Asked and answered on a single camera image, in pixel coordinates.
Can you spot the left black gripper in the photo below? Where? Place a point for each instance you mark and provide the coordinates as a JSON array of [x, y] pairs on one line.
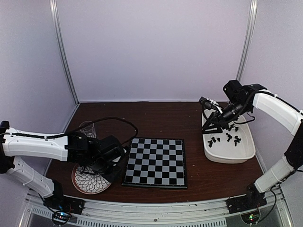
[[111, 176]]

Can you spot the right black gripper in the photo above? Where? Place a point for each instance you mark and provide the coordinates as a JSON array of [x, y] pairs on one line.
[[207, 125]]

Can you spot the black and grey chessboard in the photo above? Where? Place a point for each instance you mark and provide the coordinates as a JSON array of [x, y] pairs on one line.
[[156, 163]]

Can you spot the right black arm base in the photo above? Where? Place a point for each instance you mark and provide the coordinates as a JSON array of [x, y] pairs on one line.
[[244, 203]]

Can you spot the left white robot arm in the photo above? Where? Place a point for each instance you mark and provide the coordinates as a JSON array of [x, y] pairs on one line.
[[14, 144]]

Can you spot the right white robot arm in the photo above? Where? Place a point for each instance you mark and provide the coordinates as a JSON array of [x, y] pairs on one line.
[[259, 123]]

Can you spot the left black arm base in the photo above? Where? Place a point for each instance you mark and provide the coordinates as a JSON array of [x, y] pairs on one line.
[[64, 203]]

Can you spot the black chess pieces in tub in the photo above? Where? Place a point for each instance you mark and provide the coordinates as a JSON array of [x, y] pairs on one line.
[[228, 137]]

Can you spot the floral patterned plate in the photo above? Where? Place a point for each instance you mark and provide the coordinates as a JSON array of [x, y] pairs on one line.
[[87, 182]]

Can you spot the white plastic tub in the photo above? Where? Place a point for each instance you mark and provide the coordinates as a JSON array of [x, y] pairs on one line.
[[228, 153]]

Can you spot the clear drinking glass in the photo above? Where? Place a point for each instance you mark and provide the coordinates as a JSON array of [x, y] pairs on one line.
[[88, 128]]

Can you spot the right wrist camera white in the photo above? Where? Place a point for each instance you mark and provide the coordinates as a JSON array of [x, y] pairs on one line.
[[210, 104]]

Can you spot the right aluminium frame post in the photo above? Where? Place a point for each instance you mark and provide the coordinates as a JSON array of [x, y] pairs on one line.
[[248, 38]]

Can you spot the aluminium frame post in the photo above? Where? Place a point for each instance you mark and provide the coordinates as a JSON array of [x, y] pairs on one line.
[[63, 56], [248, 38]]

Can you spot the left aluminium frame post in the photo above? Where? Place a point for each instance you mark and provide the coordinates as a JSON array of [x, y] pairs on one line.
[[63, 56]]

